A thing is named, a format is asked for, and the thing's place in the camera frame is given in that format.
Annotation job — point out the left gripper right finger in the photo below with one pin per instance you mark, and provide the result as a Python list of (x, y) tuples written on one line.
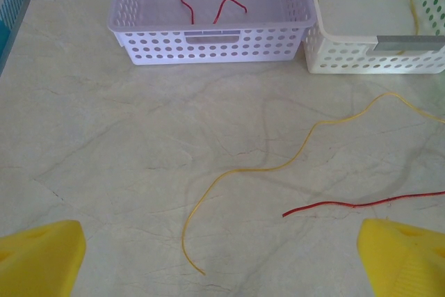
[(400, 265)]

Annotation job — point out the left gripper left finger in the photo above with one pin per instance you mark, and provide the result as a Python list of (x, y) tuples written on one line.
[(34, 265)]

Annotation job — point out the white perforated plastic basket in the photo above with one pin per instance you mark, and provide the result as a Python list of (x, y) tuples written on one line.
[(347, 39)]

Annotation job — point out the lilac perforated plastic basket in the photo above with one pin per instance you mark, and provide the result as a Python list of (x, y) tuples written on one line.
[(208, 26)]

